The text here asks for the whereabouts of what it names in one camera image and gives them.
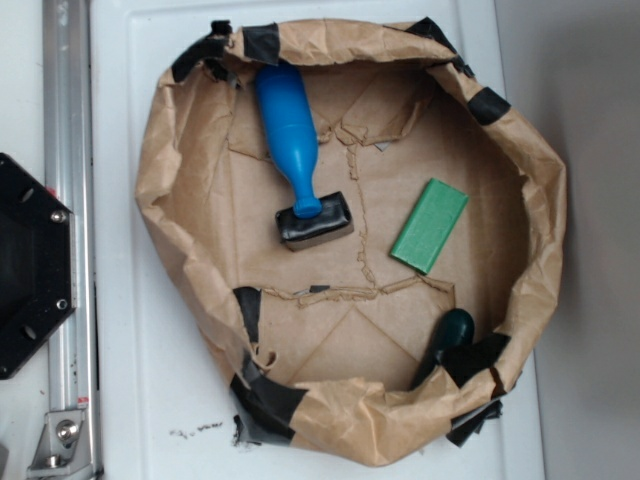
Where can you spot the black taped block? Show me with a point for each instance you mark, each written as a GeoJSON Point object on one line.
{"type": "Point", "coordinates": [333, 222]}

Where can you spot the green rectangular block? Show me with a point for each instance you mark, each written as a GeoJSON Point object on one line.
{"type": "Point", "coordinates": [429, 226]}

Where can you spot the brown paper bag bin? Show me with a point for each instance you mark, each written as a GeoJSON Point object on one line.
{"type": "Point", "coordinates": [319, 347]}

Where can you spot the blue plastic bottle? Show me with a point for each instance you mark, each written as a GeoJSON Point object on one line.
{"type": "Point", "coordinates": [290, 132]}

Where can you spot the dark green bottle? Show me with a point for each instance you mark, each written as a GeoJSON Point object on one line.
{"type": "Point", "coordinates": [455, 328]}

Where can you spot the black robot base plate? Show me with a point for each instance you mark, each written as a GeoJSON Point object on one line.
{"type": "Point", "coordinates": [37, 293]}

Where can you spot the aluminium extrusion rail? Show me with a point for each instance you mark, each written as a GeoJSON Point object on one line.
{"type": "Point", "coordinates": [72, 349]}

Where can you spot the metal corner bracket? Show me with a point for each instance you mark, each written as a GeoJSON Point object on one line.
{"type": "Point", "coordinates": [64, 446]}

